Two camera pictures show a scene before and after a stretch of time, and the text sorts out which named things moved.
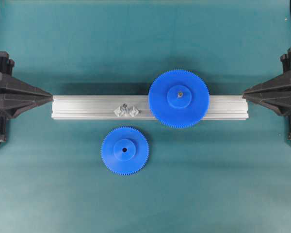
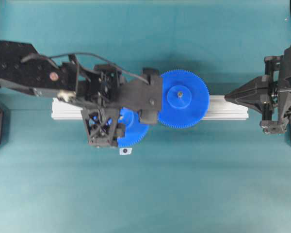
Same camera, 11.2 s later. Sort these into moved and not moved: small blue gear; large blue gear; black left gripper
Moved: black left gripper; small blue gear
Not moved: large blue gear
